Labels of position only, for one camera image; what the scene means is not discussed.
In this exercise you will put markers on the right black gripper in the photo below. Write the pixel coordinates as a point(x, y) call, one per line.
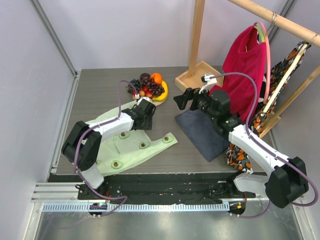
point(195, 100)

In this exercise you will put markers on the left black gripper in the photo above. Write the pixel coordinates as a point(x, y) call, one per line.
point(148, 125)

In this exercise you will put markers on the green avocado print plastic bag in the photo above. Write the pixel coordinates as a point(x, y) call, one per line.
point(122, 147)

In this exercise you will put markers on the dark blue grape bunch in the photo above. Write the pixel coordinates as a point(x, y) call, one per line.
point(138, 85)

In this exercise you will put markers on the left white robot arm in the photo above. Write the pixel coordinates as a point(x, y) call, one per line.
point(82, 145)

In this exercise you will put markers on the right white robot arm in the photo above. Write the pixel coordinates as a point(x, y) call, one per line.
point(284, 180)

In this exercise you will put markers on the round wooden fruit plate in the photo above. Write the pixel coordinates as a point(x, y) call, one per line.
point(156, 103)

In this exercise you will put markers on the red strawberries cluster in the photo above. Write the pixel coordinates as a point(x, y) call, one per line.
point(142, 91)

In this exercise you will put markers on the yellow banana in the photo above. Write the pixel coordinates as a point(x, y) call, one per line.
point(164, 95)

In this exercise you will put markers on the wooden clothes rack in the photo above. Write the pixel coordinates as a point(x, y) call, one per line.
point(191, 77)

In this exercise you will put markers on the dark red grape bunch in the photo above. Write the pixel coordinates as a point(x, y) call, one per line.
point(150, 86)

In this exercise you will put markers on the orange fruit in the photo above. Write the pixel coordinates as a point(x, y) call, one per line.
point(157, 77)

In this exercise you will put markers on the dark brown plum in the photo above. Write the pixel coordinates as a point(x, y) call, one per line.
point(144, 76)

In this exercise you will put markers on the dark blue folded cloth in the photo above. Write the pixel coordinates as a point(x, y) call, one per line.
point(197, 126)

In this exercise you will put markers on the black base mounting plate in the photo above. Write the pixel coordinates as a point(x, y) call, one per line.
point(173, 188)

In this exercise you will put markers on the wooden hanger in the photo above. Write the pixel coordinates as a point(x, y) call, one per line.
point(287, 74)

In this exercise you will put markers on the orange black patterned garment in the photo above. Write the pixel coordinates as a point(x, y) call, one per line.
point(236, 157)

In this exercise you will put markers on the pink plastic hanger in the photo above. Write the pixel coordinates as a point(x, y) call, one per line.
point(263, 33)

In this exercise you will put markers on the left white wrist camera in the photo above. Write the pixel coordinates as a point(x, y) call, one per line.
point(138, 98)

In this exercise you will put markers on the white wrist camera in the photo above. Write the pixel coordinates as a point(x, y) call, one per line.
point(138, 98)
point(209, 81)

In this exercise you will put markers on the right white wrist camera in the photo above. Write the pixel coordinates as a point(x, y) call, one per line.
point(209, 81)

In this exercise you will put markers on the white slotted cable duct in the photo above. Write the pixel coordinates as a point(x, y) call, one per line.
point(102, 207)

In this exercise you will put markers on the aluminium corner frame profile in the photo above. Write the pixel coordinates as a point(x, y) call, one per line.
point(53, 36)

